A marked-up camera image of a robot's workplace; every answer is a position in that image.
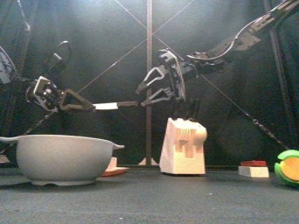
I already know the thin diagonal brace wire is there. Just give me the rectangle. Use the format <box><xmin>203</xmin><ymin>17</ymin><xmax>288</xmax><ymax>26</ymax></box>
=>
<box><xmin>113</xmin><ymin>0</ymin><xmax>292</xmax><ymax>151</ymax></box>
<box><xmin>0</xmin><ymin>0</ymin><xmax>196</xmax><ymax>155</ymax></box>

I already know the black-handled knife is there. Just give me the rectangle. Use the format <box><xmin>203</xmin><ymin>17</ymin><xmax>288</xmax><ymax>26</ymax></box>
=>
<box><xmin>184</xmin><ymin>98</ymin><xmax>201</xmax><ymax>122</ymax></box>
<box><xmin>172</xmin><ymin>100</ymin><xmax>183</xmax><ymax>120</ymax></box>

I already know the white flat piece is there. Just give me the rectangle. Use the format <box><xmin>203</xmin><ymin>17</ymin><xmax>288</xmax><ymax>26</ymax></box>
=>
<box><xmin>105</xmin><ymin>157</ymin><xmax>118</xmax><ymax>172</ymax></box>

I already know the white knife block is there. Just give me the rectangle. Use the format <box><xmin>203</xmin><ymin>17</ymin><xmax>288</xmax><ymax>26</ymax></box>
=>
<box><xmin>157</xmin><ymin>116</ymin><xmax>209</xmax><ymax>176</ymax></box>

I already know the white toy block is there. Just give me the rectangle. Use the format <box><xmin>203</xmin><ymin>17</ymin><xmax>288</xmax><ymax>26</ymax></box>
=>
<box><xmin>237</xmin><ymin>165</ymin><xmax>271</xmax><ymax>179</ymax></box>

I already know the red toy block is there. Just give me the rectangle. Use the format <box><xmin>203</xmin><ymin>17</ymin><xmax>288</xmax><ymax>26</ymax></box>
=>
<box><xmin>239</xmin><ymin>159</ymin><xmax>268</xmax><ymax>168</ymax></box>

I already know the white pole foot bracket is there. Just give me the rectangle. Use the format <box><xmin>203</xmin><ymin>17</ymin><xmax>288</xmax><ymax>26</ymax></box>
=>
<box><xmin>137</xmin><ymin>157</ymin><xmax>160</xmax><ymax>167</ymax></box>

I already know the green and yellow toy corn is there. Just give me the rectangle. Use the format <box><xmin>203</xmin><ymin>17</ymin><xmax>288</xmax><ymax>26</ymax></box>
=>
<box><xmin>273</xmin><ymin>149</ymin><xmax>299</xmax><ymax>187</ymax></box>

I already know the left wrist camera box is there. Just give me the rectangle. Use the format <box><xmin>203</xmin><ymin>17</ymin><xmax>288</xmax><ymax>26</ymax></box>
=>
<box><xmin>44</xmin><ymin>52</ymin><xmax>65</xmax><ymax>74</ymax></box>

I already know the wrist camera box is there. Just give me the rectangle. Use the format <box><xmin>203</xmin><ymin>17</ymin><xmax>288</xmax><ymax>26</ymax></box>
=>
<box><xmin>44</xmin><ymin>52</ymin><xmax>65</xmax><ymax>74</ymax></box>
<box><xmin>156</xmin><ymin>48</ymin><xmax>176</xmax><ymax>67</ymax></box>

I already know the pink plastic tray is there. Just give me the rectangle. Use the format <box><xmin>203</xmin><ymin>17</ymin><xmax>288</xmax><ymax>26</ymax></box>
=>
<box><xmin>100</xmin><ymin>166</ymin><xmax>130</xmax><ymax>178</ymax></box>

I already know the pale blue-grey mixing bowl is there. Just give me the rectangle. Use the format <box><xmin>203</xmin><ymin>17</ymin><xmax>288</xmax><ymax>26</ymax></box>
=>
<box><xmin>0</xmin><ymin>134</ymin><xmax>126</xmax><ymax>187</ymax></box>

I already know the metal frame pole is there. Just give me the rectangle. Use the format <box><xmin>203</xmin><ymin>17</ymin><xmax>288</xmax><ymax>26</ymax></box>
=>
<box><xmin>265</xmin><ymin>0</ymin><xmax>299</xmax><ymax>147</ymax></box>
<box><xmin>144</xmin><ymin>0</ymin><xmax>154</xmax><ymax>167</ymax></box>

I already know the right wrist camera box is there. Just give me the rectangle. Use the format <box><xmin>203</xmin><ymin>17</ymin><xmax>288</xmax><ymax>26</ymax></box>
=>
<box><xmin>156</xmin><ymin>48</ymin><xmax>176</xmax><ymax>67</ymax></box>

